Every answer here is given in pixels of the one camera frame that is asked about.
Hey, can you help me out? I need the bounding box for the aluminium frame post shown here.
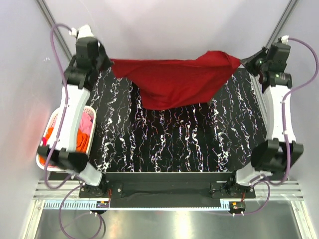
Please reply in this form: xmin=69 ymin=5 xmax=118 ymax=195
xmin=34 ymin=0 xmax=74 ymax=60
xmin=265 ymin=0 xmax=299 ymax=47

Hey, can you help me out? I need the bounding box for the magenta garment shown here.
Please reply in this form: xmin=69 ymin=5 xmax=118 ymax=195
xmin=41 ymin=136 xmax=48 ymax=146

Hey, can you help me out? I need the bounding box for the right aluminium frame post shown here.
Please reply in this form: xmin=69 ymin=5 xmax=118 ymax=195
xmin=265 ymin=0 xmax=299 ymax=47

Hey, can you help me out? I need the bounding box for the pink t-shirt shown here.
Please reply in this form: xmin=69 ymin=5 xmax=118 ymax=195
xmin=79 ymin=112 xmax=93 ymax=135

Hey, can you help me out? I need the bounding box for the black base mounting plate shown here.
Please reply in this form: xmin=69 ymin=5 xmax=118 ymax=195
xmin=79 ymin=172 xmax=256 ymax=199

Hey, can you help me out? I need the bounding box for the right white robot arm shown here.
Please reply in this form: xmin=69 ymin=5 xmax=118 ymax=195
xmin=226 ymin=42 xmax=304 ymax=198

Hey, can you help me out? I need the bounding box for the left aluminium frame post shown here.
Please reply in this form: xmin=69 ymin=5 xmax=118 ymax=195
xmin=34 ymin=0 xmax=74 ymax=60

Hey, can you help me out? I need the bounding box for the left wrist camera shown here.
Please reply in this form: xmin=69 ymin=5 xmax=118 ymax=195
xmin=69 ymin=24 xmax=95 ymax=39

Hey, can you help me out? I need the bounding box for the red t-shirt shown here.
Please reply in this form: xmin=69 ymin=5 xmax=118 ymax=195
xmin=112 ymin=51 xmax=241 ymax=111

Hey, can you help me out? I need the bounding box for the white plastic laundry basket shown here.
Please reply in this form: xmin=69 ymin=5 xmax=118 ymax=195
xmin=36 ymin=104 xmax=97 ymax=172

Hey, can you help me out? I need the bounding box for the orange t-shirt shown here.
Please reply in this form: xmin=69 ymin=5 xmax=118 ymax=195
xmin=45 ymin=127 xmax=90 ymax=153

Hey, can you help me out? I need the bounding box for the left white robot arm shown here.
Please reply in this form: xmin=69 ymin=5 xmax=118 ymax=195
xmin=37 ymin=36 xmax=111 ymax=197

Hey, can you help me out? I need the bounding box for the slotted cable duct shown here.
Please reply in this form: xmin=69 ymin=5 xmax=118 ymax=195
xmin=44 ymin=199 xmax=230 ymax=212

